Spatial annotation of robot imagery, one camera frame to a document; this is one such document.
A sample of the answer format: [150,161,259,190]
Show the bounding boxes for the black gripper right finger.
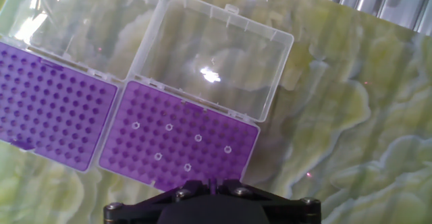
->
[215,179,322,224]

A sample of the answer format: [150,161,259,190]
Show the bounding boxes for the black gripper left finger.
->
[103,179,213,224]

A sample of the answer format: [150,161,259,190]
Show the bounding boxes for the purple pipette tip box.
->
[0,0,161,173]
[97,0,294,193]

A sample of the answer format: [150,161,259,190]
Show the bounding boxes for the green marble pattern mat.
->
[0,0,432,224]

